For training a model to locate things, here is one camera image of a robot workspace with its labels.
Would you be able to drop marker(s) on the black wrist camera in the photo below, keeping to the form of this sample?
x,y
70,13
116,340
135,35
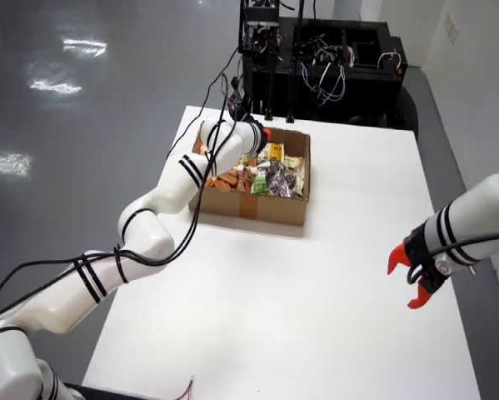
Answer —
x,y
237,108

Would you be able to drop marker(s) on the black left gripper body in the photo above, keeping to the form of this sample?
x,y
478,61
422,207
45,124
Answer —
x,y
260,134

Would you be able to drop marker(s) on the tall black stand pole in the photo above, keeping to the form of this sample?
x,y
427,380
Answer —
x,y
292,75

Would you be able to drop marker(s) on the black equipment cabinet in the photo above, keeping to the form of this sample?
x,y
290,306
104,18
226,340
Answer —
x,y
357,83

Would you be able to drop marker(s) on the orange biscuit snack pack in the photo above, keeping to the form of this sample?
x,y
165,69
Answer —
x,y
226,181

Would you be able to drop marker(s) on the brown cardboard box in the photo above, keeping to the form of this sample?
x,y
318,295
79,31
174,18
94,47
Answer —
x,y
253,210

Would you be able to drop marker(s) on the short black stand pole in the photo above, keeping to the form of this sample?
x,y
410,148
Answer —
x,y
270,83

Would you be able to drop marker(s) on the white snack packet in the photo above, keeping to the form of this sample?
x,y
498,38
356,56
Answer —
x,y
294,162

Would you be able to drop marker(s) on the yellow snack packet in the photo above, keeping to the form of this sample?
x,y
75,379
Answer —
x,y
275,152

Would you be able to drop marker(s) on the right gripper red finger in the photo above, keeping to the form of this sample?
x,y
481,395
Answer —
x,y
422,298
397,258

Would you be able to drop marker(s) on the black base frame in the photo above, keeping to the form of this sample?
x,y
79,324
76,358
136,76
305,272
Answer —
x,y
80,391

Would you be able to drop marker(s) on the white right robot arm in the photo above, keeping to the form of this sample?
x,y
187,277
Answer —
x,y
482,208

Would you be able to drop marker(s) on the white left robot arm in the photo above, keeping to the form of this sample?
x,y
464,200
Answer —
x,y
149,229

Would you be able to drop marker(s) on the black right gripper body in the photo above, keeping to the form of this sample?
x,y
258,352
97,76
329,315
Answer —
x,y
424,260

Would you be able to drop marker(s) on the dark purple snack packet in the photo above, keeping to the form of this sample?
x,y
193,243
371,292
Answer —
x,y
283,179

